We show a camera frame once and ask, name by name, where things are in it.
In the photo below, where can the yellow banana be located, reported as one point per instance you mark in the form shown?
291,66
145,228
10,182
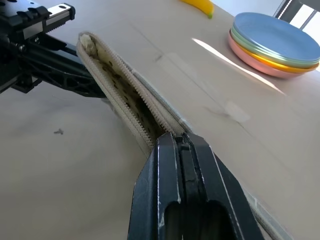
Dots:
201,6

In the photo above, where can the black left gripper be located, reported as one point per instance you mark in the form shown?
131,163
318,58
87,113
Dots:
17,30

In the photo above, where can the pink plastic plate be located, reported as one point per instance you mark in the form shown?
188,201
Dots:
250,62

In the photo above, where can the grey plaid zipper pouch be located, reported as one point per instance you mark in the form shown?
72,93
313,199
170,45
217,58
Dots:
125,100

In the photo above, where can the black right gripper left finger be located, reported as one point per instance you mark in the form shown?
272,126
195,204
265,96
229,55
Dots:
155,190

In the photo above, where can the blue plastic plate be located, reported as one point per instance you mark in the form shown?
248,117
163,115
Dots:
272,32

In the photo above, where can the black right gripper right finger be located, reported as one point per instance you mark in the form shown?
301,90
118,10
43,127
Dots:
215,190

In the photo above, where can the dark metal frame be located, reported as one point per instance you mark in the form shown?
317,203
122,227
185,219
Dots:
290,10

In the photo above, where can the yellow plastic plate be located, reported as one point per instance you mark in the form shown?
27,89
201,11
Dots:
280,65

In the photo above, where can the green plastic plate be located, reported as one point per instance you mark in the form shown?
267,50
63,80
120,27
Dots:
240,41

